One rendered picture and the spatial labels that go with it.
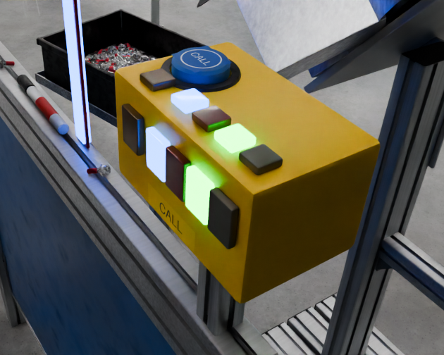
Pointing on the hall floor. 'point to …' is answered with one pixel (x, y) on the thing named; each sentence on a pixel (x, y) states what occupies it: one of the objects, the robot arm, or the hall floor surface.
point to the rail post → (15, 316)
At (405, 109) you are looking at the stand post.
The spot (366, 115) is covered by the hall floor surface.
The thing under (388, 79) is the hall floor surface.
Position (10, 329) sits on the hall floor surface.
